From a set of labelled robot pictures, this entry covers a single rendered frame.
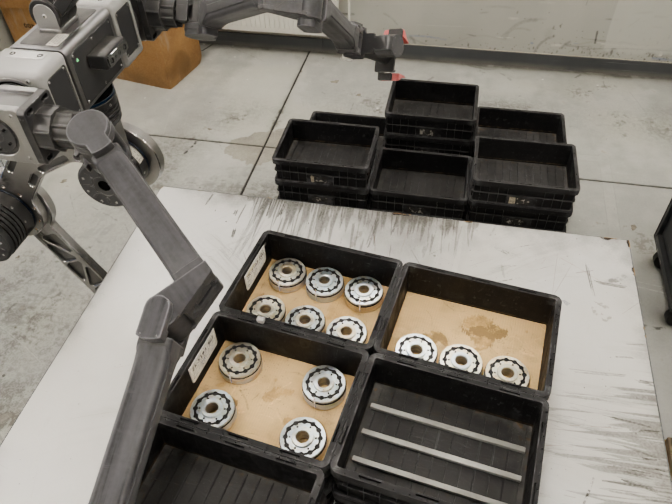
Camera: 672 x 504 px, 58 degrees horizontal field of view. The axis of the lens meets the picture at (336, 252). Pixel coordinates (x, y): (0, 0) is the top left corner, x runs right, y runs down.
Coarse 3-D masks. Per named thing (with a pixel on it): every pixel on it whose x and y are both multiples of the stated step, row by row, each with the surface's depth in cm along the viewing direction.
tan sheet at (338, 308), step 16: (256, 288) 168; (272, 288) 168; (304, 288) 168; (384, 288) 167; (288, 304) 164; (304, 304) 164; (320, 304) 164; (336, 304) 163; (368, 320) 159; (368, 336) 156
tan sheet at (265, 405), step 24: (216, 360) 152; (264, 360) 152; (288, 360) 151; (216, 384) 147; (264, 384) 147; (288, 384) 147; (240, 408) 143; (264, 408) 142; (288, 408) 142; (312, 408) 142; (336, 408) 142; (240, 432) 138; (264, 432) 138
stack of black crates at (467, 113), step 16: (400, 80) 287; (416, 80) 286; (400, 96) 293; (416, 96) 291; (432, 96) 290; (448, 96) 288; (464, 96) 286; (400, 112) 287; (416, 112) 286; (432, 112) 286; (448, 112) 286; (464, 112) 285; (400, 128) 273; (416, 128) 271; (432, 128) 269; (448, 128) 268; (464, 128) 267; (400, 144) 280; (416, 144) 278; (432, 144) 276; (448, 144) 273; (464, 144) 271
